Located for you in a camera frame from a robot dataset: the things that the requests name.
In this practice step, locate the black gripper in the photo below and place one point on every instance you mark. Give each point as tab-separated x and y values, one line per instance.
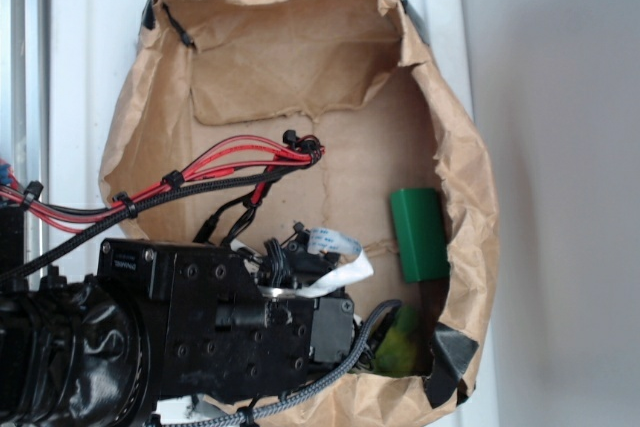
225	323

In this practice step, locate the white plastic tray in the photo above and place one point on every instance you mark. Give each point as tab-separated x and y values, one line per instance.
85	97

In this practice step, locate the green rectangular block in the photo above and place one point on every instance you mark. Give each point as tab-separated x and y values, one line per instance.
420	233

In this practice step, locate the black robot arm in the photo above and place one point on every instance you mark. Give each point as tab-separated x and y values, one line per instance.
69	357

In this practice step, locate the aluminium frame rail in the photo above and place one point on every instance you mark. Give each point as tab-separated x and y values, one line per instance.
25	71

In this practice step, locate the brown paper bag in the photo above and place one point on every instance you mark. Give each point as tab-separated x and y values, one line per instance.
356	74

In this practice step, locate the green plush toy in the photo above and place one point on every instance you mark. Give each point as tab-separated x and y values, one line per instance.
395	343

